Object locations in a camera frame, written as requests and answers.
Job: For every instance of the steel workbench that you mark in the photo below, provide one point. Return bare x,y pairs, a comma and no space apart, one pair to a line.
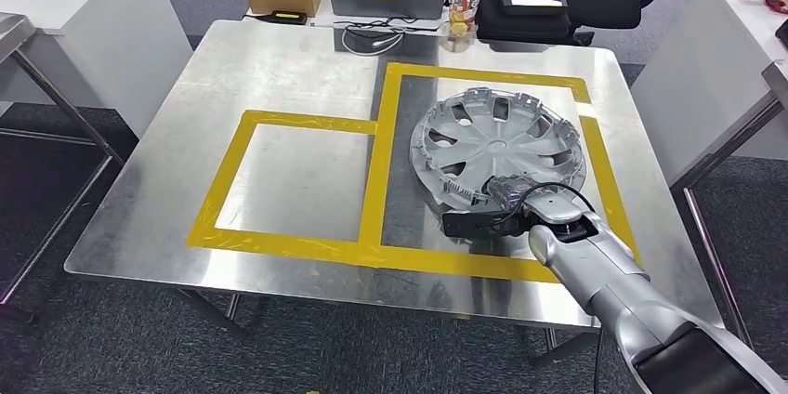
277,71

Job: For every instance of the white cabinet table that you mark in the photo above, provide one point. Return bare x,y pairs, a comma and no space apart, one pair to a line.
92,22

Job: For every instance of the grey plastic wheel hubcap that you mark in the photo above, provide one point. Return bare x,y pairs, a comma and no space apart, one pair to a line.
492,139

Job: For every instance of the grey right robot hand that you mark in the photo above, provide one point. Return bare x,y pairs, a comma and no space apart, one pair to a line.
508,191

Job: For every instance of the black power adapter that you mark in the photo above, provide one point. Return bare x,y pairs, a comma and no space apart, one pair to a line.
286,16

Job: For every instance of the steel frame table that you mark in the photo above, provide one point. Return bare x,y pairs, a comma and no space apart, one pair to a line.
12,28

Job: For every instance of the white table with steel legs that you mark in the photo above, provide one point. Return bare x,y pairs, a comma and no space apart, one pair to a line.
696,83

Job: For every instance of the black carry bag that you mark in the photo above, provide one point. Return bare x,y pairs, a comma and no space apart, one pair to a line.
523,28

